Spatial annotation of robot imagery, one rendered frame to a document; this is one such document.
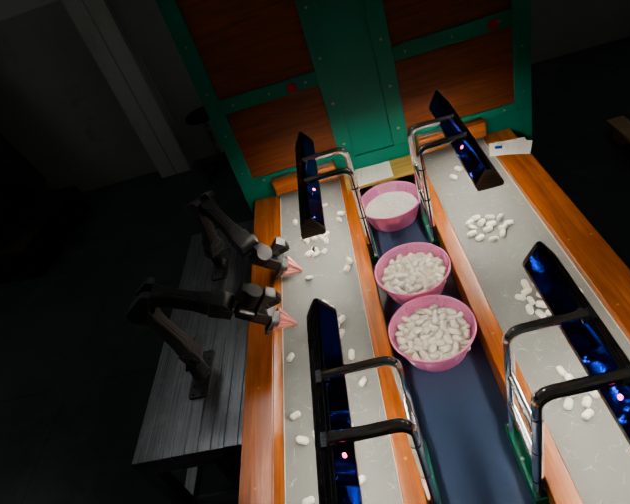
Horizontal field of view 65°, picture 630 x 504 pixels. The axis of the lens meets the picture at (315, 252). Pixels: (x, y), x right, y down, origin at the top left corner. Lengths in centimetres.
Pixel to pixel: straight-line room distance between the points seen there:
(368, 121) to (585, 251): 105
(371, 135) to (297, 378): 118
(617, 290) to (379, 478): 87
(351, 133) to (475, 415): 133
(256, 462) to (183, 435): 37
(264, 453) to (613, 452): 86
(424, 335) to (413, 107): 109
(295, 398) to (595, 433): 80
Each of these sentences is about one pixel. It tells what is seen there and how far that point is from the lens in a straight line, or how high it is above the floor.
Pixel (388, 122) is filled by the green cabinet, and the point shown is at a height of 95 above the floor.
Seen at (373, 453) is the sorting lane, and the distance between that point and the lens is 142.
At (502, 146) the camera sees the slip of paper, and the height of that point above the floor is 77.
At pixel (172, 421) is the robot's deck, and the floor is 67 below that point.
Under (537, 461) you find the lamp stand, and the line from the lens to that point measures 123.
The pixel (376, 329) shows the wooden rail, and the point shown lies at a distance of 161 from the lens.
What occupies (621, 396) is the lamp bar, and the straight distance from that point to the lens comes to 107.
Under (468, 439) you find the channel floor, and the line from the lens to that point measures 148.
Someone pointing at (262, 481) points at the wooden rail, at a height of 77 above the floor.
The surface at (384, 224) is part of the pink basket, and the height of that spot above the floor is 73.
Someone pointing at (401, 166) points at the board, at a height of 78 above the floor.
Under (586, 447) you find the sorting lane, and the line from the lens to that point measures 141.
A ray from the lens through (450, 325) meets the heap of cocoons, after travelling 164.
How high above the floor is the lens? 198
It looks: 38 degrees down
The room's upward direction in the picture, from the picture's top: 21 degrees counter-clockwise
